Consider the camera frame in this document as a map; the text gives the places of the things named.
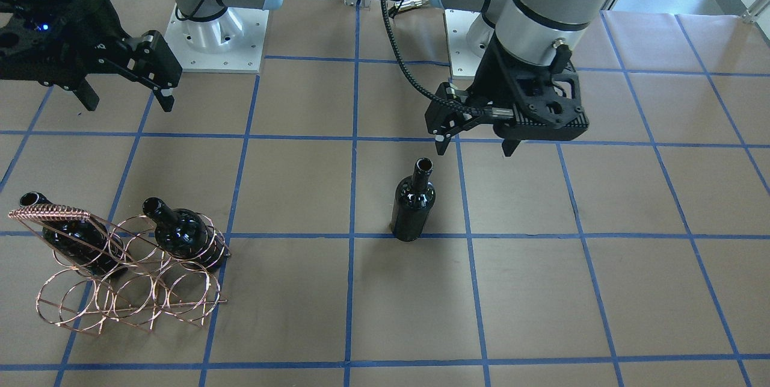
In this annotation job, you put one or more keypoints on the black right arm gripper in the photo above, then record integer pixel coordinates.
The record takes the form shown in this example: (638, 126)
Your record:
(91, 27)

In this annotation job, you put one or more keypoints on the wine bottle in basket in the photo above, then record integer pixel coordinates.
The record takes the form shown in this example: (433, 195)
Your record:
(86, 244)
(185, 235)

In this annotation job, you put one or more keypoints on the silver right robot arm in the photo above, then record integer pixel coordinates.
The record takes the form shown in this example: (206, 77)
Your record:
(61, 42)

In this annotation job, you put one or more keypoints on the dark glass wine bottle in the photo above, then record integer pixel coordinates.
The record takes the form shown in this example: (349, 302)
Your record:
(414, 198)

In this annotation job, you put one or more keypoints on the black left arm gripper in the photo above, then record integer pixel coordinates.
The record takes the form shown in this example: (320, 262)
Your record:
(488, 83)

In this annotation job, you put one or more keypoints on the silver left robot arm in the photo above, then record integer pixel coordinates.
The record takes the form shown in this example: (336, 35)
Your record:
(526, 27)

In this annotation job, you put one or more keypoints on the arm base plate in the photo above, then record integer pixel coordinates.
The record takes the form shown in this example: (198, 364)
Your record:
(463, 58)
(231, 44)

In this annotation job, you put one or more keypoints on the copper wire wine basket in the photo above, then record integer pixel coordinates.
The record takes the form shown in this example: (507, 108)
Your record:
(131, 280)

